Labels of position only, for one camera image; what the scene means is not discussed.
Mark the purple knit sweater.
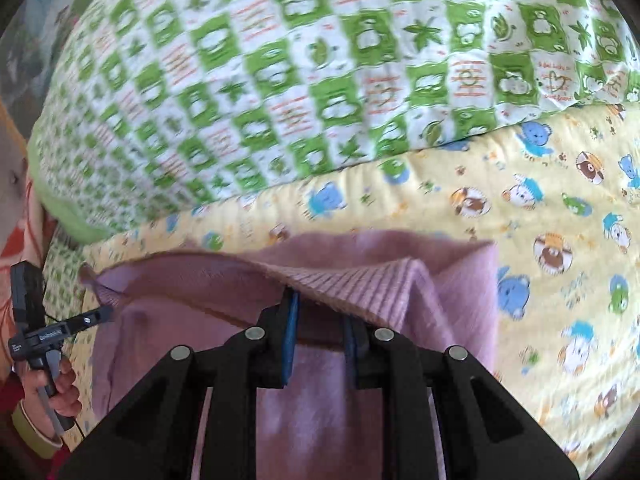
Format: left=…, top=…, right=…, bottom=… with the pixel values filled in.
left=82, top=231, right=499, bottom=479

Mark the green checkered quilt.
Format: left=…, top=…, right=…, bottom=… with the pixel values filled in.
left=29, top=0, right=639, bottom=243

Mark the person's left hand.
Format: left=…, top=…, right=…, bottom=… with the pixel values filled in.
left=16, top=356, right=83, bottom=424

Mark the green checkered pillow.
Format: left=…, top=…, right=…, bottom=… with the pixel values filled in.
left=43, top=237, right=85, bottom=324

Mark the yellow cartoon bear bedsheet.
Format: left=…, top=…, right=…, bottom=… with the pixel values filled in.
left=84, top=104, right=639, bottom=478

